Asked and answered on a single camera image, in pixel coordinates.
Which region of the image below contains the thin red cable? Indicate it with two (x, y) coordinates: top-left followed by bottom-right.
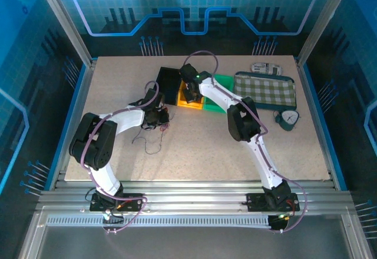
(158, 105), (189, 132)

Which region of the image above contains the yellow plastic bin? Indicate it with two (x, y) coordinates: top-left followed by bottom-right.
(176, 81), (204, 111)

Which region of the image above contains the black plastic bin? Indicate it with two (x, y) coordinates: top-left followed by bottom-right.
(155, 67), (183, 106)

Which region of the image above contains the green plastic bin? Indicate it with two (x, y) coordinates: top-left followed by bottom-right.
(203, 74), (233, 115)

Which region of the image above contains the green checkered teal pouch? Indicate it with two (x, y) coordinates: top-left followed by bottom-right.
(234, 71), (297, 110)

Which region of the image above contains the white black printed roll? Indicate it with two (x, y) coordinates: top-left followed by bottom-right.
(250, 61), (283, 77)

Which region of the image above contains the teal alarm clock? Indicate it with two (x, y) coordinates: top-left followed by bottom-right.
(275, 109), (300, 132)

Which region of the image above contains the steel sheet tray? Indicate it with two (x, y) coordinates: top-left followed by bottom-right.
(17, 205), (373, 259)

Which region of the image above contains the purple right arm hose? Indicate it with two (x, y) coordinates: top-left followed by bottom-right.
(183, 50), (309, 235)

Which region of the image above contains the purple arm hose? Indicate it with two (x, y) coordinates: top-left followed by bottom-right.
(183, 50), (309, 235)
(80, 81), (160, 235)

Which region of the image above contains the aluminium side rail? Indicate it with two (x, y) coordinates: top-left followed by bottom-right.
(295, 58), (339, 191)
(49, 58), (100, 191)

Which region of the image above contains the aluminium front frame rail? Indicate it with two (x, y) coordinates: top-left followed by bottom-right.
(35, 179), (354, 212)

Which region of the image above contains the purple left arm hose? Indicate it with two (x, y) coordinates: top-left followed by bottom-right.
(80, 81), (160, 235)

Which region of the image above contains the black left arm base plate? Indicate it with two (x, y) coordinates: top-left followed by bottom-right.
(89, 192), (144, 212)

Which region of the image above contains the slotted grey cable duct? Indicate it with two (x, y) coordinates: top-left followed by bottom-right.
(46, 215), (273, 228)

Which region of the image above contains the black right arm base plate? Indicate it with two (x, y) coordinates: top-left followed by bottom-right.
(246, 192), (300, 212)

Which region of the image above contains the aluminium frame post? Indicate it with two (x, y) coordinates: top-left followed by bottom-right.
(296, 0), (349, 67)
(32, 0), (98, 67)

